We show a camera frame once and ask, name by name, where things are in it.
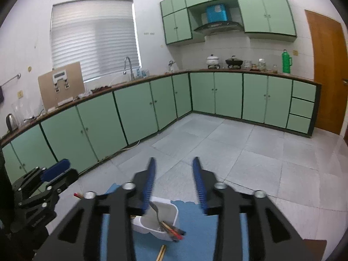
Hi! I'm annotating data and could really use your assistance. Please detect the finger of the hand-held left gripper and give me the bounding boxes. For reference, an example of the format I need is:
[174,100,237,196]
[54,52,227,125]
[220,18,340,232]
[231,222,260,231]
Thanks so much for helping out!
[11,159,70,196]
[18,169,79,210]

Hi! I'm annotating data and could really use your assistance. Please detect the brown cardboard board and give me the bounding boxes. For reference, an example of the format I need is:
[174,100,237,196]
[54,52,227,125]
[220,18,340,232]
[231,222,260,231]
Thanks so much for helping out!
[38,62,85,112]

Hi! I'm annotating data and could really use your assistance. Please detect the white two-compartment utensil holder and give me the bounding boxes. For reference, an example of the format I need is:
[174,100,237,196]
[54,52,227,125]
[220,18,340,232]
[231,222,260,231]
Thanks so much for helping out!
[130,196,180,241]

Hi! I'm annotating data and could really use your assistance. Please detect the silver metal spoon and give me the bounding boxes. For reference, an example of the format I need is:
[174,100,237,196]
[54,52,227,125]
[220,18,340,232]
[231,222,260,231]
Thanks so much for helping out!
[150,202,164,229]

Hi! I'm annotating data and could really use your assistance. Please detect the chrome kitchen faucet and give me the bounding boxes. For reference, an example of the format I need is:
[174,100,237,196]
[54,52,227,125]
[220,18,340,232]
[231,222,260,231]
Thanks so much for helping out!
[123,57,135,81]

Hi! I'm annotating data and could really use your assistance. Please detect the steel electric kettle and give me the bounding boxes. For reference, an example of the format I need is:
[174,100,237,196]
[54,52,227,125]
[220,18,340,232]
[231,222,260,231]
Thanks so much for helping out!
[6,113,19,132]

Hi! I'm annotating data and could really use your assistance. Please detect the black wok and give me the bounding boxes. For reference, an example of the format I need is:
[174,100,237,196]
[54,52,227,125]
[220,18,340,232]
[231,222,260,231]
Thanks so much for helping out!
[225,56,244,69]

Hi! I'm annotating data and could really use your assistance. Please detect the blue table mat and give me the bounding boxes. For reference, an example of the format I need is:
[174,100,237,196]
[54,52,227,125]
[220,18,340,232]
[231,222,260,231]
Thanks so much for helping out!
[99,183,253,261]

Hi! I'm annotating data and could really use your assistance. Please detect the wooden door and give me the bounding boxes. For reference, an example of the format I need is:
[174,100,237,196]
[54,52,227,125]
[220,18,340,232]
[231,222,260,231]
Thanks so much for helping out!
[304,9,348,136]

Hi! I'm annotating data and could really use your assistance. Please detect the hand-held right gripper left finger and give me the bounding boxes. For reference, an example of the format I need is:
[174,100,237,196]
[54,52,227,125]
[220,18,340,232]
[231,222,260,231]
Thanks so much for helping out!
[35,157,157,261]

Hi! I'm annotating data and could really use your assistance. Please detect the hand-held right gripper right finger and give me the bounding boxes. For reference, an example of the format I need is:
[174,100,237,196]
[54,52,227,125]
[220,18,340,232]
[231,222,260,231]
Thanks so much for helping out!
[192,156,310,261]

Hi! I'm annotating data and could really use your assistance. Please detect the white window blind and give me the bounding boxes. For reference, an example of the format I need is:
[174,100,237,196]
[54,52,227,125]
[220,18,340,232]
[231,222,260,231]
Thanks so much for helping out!
[50,0,142,82]

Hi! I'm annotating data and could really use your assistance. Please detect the clear glass pitcher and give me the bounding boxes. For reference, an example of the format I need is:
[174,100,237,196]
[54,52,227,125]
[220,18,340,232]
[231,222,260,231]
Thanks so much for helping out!
[12,99,32,124]

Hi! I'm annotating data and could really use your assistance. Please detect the green base cabinets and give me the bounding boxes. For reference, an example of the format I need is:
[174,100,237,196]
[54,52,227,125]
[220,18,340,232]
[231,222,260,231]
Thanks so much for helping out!
[0,71,321,185]

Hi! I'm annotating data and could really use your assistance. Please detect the blue box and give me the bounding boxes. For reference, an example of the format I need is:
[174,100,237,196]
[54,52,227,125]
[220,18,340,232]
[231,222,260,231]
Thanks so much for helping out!
[206,4,228,23]

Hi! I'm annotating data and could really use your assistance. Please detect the green wall cabinets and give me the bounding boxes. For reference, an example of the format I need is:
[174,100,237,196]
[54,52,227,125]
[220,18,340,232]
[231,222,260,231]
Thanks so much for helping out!
[160,0,297,45]

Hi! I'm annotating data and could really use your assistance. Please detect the white floor cable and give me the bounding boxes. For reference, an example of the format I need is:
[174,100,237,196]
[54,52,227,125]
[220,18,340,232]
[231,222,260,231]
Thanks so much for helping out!
[103,140,142,161]

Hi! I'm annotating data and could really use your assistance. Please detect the green cabinet drawer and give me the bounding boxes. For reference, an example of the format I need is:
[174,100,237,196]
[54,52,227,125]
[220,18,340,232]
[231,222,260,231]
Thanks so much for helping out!
[291,79,317,102]
[289,97,314,119]
[287,114,312,134]

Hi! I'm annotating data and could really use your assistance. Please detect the green thermos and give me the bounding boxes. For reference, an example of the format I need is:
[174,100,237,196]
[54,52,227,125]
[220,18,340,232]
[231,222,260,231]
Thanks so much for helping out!
[281,50,293,74]

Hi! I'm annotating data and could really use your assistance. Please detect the bundle of wooden chopsticks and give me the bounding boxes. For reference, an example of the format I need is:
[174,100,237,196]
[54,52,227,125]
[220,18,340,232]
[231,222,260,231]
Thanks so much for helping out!
[160,220,187,242]

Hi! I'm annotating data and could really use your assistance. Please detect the black range hood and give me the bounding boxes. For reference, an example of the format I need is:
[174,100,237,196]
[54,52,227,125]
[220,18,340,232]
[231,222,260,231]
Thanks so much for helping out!
[194,21,244,34]

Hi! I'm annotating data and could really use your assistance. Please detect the metal towel rail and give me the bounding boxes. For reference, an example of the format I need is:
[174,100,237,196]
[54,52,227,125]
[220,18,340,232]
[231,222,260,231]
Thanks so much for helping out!
[0,73,21,87]

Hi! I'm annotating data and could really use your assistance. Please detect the white cooking pot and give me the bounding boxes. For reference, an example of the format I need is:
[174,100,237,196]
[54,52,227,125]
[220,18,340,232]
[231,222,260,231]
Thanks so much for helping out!
[206,54,221,69]

